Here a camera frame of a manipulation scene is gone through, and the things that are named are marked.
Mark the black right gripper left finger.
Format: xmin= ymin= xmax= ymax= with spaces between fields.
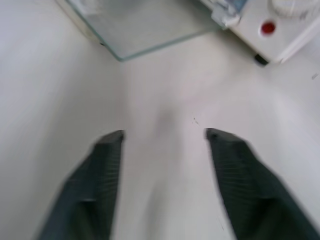
xmin=36 ymin=129 xmax=126 ymax=240

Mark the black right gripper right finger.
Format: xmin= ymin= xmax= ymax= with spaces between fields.
xmin=204 ymin=127 xmax=320 ymax=240

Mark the black rubber oven foot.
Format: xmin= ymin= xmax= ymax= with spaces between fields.
xmin=253 ymin=53 xmax=269 ymax=66

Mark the white toaster oven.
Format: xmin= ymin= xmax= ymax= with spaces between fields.
xmin=199 ymin=0 xmax=320 ymax=66

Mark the glass toaster oven door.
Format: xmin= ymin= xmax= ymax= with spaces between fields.
xmin=55 ymin=0 xmax=227 ymax=62

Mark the white oven control knob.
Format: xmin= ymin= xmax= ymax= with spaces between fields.
xmin=268 ymin=0 xmax=309 ymax=18

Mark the red indicator light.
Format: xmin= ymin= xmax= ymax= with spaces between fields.
xmin=259 ymin=21 xmax=277 ymax=35

